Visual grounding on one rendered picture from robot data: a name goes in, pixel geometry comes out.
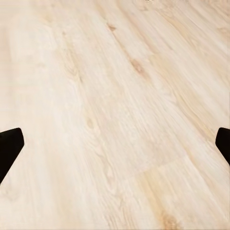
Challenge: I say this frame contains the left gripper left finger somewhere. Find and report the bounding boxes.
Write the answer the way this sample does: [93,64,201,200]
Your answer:
[0,127,24,184]

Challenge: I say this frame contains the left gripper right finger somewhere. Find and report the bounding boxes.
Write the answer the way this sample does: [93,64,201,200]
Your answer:
[215,127,230,165]

